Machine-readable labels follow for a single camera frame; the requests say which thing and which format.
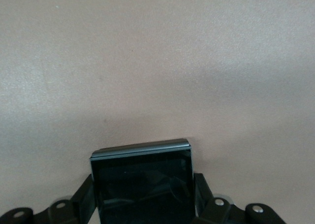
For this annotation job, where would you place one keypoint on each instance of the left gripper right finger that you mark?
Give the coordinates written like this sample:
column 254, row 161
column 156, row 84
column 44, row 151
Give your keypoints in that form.
column 205, row 197

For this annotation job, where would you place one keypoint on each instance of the black flip phone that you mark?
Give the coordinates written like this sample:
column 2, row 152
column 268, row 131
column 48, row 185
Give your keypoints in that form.
column 145, row 184

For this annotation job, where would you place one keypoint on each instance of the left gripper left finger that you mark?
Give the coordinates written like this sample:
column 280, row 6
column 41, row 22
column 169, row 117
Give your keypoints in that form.
column 81, row 197

